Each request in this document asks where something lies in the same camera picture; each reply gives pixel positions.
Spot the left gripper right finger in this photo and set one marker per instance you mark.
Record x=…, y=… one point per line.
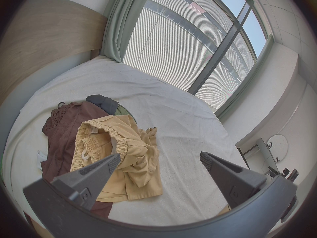
x=232, y=180

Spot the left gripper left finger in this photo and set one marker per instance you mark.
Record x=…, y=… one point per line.
x=84, y=180

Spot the tan shorts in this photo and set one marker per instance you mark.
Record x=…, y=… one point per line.
x=138, y=157

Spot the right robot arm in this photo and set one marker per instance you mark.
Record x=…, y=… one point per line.
x=263, y=150

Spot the bed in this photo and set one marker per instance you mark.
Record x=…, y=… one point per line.
x=173, y=108

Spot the brown shorts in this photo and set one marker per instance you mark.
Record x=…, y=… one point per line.
x=64, y=142

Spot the green garment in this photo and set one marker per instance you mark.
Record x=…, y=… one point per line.
x=122, y=111

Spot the black garment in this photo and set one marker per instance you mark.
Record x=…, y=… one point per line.
x=101, y=102

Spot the window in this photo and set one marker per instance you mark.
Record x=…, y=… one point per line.
x=173, y=46

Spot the grey-green curtain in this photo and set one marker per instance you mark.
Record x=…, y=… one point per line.
x=116, y=33

